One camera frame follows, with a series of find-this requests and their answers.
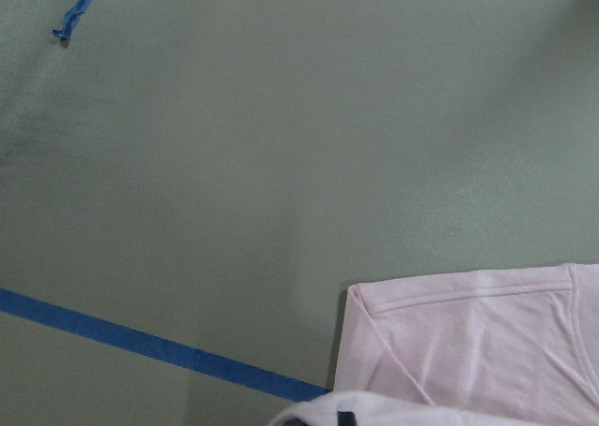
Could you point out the pink Snoopy T-shirt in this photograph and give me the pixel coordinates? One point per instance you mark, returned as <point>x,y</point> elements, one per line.
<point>494,347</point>

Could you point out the long blue tape line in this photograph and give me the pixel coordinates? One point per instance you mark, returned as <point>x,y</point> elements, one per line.
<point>158,348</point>

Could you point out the crossing blue tape line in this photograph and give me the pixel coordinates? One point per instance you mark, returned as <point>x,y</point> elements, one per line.
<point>71,19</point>

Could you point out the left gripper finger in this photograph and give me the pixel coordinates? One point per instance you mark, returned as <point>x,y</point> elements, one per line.
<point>346,418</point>

